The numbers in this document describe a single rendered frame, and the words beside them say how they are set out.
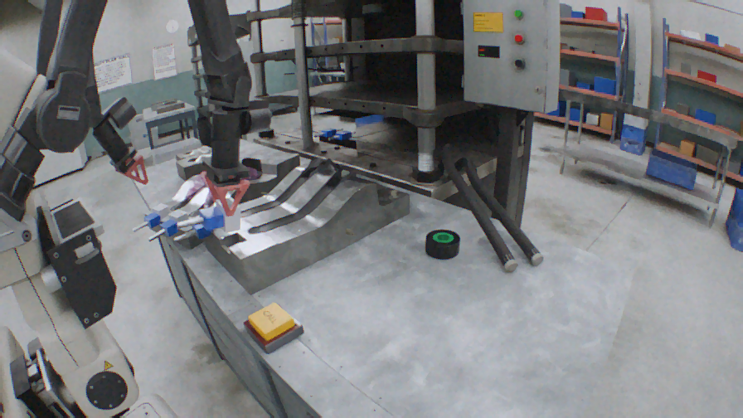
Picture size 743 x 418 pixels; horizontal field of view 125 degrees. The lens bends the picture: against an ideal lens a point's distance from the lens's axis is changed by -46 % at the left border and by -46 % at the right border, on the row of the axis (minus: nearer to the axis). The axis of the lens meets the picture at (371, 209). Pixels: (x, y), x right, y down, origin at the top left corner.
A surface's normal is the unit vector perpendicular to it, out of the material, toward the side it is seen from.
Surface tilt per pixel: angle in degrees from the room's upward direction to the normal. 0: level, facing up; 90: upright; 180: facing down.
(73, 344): 90
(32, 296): 90
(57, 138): 99
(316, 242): 90
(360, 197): 90
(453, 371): 0
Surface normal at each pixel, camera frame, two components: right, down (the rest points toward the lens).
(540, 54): -0.71, 0.33
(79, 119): 0.89, 0.30
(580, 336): -0.04, -0.90
